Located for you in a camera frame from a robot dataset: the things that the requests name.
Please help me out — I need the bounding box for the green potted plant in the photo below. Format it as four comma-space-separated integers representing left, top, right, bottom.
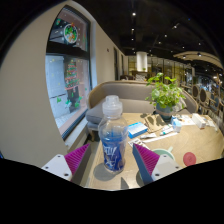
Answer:
144, 72, 188, 122

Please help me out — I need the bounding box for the clear blue-label drink bottle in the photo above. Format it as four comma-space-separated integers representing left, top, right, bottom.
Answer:
97, 94, 130, 174

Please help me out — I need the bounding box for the curved grey sofa bench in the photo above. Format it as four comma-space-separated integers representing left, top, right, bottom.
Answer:
85, 79, 199, 133

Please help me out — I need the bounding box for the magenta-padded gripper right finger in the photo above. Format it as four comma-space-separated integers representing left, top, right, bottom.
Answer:
131, 142, 183, 186

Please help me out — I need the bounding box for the small white-blue carton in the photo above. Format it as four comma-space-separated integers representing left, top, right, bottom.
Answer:
171, 118, 183, 133

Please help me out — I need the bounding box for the group of ceiling lights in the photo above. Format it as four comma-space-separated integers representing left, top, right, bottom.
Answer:
128, 9, 224, 58

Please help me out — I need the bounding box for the white round column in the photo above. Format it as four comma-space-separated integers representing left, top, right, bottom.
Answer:
135, 50, 149, 73

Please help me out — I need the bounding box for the group of dining chairs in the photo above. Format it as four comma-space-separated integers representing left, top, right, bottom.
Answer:
191, 74, 224, 118

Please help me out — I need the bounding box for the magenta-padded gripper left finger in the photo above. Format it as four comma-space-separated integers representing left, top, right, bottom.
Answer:
41, 142, 93, 186

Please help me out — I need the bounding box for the long white carton box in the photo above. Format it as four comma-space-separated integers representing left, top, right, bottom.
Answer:
191, 113, 208, 129

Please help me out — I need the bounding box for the white printed brochure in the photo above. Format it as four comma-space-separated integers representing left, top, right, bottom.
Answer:
176, 114, 196, 127

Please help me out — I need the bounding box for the flat round red coaster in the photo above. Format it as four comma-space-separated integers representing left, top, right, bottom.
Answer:
182, 151, 198, 167

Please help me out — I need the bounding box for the small blue box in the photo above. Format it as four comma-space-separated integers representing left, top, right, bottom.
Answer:
127, 121, 149, 139

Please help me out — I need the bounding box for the pill blister pack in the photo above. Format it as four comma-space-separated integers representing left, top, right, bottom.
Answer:
128, 137, 151, 151

